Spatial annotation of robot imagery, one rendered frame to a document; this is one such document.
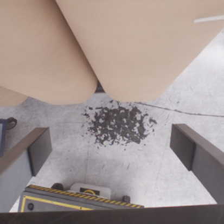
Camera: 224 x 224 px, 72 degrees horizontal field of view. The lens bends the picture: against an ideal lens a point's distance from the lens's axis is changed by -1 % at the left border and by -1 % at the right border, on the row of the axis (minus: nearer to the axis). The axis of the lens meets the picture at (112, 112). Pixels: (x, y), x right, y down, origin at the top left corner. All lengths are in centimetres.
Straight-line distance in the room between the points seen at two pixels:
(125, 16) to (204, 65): 115
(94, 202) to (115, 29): 82
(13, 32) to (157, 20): 29
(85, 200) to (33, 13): 83
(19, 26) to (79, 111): 90
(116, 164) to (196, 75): 89
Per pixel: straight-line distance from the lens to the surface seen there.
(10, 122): 140
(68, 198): 97
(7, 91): 105
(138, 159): 119
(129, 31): 32
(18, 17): 41
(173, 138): 16
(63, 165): 129
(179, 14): 30
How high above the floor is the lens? 117
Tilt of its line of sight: 81 degrees down
